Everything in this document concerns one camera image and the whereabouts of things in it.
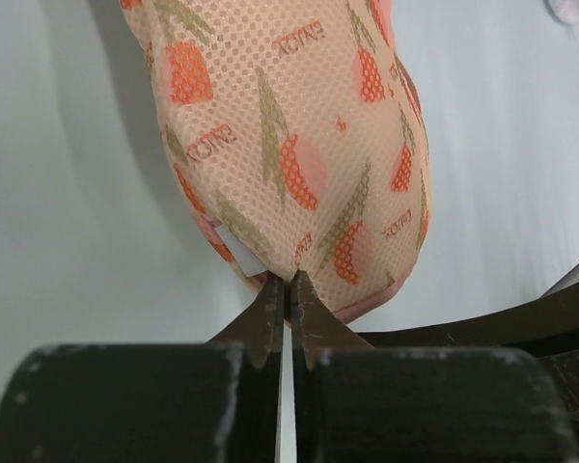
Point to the pink tulip mesh laundry bag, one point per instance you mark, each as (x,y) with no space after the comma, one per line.
(297,137)

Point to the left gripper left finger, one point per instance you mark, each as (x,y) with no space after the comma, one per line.
(216,401)

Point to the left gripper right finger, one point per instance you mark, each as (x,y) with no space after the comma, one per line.
(358,403)

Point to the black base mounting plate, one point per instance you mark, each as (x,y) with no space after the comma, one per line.
(547,328)

